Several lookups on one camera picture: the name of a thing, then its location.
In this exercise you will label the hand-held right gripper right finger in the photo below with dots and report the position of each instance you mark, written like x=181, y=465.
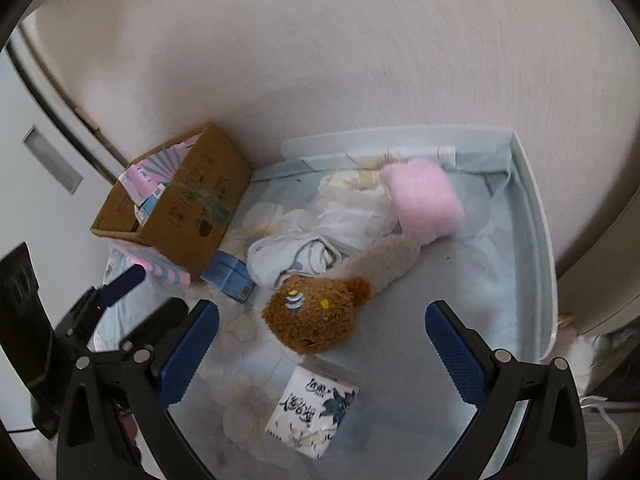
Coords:
x=455, y=355

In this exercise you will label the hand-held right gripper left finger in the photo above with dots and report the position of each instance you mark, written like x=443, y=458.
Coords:
x=192, y=345

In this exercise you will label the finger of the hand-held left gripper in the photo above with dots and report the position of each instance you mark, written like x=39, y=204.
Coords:
x=122, y=282
x=160, y=317

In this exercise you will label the blue small box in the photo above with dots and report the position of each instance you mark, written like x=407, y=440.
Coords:
x=227, y=277

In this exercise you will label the cardboard box with pink lining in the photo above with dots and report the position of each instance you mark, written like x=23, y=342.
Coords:
x=190, y=210

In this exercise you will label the brown plush toy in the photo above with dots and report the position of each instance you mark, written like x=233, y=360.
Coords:
x=310, y=315

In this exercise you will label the white sock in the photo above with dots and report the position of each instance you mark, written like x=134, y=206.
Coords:
x=280, y=255

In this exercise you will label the pink fluffy scrunchie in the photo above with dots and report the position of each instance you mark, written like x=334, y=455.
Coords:
x=425, y=200

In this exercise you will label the clear bag with white cloth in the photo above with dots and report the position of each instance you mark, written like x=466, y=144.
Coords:
x=350, y=210

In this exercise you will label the floral blue-grey cloth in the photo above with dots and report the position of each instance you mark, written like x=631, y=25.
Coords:
x=475, y=280

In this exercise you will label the light blue small carton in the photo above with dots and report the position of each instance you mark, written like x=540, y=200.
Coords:
x=150, y=205

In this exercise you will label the white furry thing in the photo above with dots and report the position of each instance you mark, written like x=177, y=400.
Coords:
x=582, y=360

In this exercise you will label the white wardrobe door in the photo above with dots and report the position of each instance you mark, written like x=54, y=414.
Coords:
x=45, y=160

